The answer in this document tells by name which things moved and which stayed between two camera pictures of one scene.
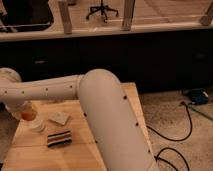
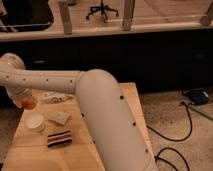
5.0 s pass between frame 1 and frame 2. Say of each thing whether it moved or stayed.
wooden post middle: stayed
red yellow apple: moved
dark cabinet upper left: stayed
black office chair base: stayed
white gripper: moved
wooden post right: stayed
